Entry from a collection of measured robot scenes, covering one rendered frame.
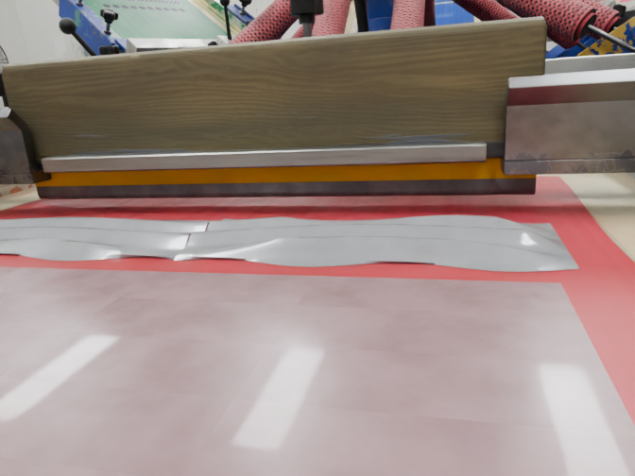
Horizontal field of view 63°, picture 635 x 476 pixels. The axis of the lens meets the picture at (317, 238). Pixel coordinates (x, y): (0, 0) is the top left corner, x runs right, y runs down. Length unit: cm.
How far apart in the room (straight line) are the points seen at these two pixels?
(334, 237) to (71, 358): 12
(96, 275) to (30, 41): 567
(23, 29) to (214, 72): 563
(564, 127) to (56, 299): 26
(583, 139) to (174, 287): 22
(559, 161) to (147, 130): 26
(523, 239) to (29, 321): 21
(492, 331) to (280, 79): 22
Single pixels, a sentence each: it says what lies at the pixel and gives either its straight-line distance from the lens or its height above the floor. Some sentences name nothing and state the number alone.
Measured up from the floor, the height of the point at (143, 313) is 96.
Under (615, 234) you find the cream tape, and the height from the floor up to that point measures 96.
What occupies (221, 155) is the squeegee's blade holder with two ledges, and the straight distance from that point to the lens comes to 34.
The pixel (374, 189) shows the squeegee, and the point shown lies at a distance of 34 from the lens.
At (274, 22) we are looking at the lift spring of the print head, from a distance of 102.
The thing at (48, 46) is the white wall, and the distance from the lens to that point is 579.
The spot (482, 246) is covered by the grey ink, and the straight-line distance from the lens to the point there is 24.
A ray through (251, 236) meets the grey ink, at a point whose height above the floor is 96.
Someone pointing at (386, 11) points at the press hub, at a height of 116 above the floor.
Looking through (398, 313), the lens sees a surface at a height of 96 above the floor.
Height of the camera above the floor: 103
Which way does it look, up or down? 16 degrees down
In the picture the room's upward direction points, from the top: 4 degrees counter-clockwise
